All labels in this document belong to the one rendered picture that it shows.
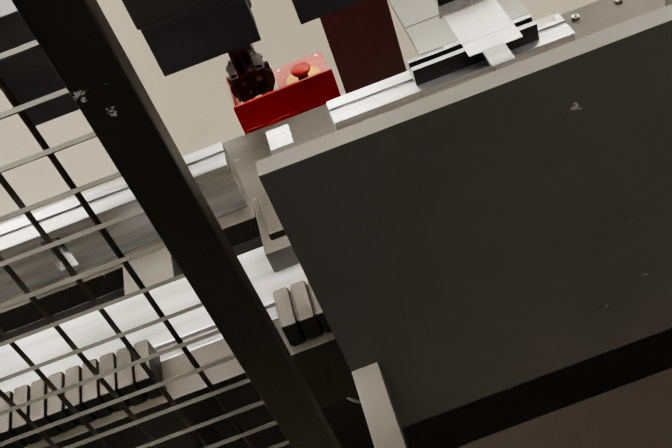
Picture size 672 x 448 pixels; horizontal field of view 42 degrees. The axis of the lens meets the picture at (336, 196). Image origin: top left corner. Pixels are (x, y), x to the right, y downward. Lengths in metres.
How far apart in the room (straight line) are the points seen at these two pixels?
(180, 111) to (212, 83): 0.17
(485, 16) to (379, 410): 0.71
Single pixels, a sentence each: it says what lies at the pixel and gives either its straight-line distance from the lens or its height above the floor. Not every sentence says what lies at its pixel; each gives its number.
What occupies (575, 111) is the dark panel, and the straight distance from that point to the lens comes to 0.81.
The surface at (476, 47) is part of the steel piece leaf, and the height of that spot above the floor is 1.00.
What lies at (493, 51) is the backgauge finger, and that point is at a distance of 1.34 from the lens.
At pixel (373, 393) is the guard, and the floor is 1.04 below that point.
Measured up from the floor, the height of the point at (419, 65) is 1.00.
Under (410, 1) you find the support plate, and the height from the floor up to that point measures 1.00.
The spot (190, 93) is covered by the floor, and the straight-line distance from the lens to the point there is 3.30.
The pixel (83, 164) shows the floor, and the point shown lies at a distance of 3.24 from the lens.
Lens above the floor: 1.82
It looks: 43 degrees down
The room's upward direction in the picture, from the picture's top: 22 degrees counter-clockwise
